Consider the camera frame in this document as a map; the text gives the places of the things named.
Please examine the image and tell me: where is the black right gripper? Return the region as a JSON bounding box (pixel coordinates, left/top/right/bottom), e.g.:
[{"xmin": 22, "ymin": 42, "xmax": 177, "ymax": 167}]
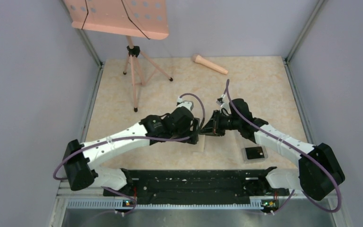
[{"xmin": 199, "ymin": 110, "xmax": 241, "ymax": 137}]

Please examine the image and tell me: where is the beige leather card holder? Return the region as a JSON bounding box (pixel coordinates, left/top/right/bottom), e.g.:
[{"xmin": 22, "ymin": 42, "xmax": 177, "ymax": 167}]
[{"xmin": 190, "ymin": 135, "xmax": 206, "ymax": 153}]

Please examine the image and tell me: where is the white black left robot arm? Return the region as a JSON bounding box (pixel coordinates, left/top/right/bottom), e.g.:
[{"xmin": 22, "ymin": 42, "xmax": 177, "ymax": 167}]
[{"xmin": 62, "ymin": 106, "xmax": 199, "ymax": 195}]

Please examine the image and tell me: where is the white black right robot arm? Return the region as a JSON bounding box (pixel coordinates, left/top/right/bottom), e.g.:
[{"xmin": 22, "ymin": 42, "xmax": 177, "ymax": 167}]
[{"xmin": 201, "ymin": 98, "xmax": 346, "ymax": 201}]

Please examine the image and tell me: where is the pink microphone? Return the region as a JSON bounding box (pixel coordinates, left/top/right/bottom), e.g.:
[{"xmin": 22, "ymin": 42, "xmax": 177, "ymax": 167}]
[{"xmin": 191, "ymin": 54, "xmax": 228, "ymax": 75}]

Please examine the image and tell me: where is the pink music stand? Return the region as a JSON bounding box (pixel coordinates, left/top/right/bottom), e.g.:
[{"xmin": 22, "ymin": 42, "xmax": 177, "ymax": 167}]
[{"xmin": 64, "ymin": 0, "xmax": 173, "ymax": 112}]

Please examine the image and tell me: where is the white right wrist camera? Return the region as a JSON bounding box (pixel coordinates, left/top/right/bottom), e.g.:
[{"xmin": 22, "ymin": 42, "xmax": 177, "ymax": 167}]
[{"xmin": 216, "ymin": 97, "xmax": 226, "ymax": 109}]

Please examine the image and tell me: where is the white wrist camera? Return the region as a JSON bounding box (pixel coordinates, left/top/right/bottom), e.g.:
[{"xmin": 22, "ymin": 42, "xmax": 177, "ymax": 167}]
[
  {"xmin": 216, "ymin": 97, "xmax": 226, "ymax": 109},
  {"xmin": 176, "ymin": 97, "xmax": 194, "ymax": 111}
]

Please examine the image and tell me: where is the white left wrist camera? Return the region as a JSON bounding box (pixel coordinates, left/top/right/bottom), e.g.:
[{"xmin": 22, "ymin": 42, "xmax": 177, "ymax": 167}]
[{"xmin": 176, "ymin": 97, "xmax": 194, "ymax": 111}]

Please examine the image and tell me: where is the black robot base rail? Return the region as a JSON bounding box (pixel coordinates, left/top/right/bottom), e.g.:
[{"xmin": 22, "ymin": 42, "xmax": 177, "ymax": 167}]
[{"xmin": 119, "ymin": 169, "xmax": 276, "ymax": 205}]

